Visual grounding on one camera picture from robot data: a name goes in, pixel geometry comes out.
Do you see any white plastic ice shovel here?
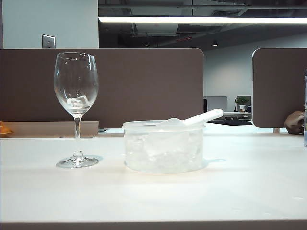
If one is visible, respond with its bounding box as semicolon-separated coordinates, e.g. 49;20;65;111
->
156;108;224;127

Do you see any clear ice cubes portion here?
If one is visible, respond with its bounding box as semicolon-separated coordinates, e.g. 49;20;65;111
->
66;94;90;109

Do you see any ice cubes pile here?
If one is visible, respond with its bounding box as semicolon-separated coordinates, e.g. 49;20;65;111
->
126;132;202;173

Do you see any clear wine glass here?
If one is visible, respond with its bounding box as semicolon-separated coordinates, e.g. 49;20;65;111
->
53;52;100;169

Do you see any wide brown desk partition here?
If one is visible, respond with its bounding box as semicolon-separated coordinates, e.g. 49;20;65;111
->
0;48;205;129

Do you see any clear round plastic container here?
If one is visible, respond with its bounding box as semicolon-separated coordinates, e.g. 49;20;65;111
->
122;119;207;174

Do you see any grey background desk screen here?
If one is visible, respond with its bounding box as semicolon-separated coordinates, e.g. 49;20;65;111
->
206;96;228;112

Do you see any white background desk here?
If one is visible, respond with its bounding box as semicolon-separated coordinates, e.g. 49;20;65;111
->
207;111;252;121

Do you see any green potted plant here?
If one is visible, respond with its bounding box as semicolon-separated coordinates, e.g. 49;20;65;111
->
234;96;250;113

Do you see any long ceiling light strip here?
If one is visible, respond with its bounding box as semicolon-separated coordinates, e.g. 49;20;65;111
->
98;15;307;25

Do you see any narrow brown desk partition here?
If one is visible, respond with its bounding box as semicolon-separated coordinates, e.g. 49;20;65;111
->
251;47;307;128

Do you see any brown crumpled bag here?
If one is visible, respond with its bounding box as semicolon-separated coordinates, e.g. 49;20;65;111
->
283;111;306;135

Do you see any orange round object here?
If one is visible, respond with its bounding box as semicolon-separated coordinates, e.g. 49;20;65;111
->
0;121;12;134

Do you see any clear plastic bottle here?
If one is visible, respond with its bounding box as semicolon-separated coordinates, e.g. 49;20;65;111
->
304;75;307;148

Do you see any grey wall switch plate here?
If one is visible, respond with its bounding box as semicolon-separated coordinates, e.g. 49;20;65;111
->
42;34;56;49

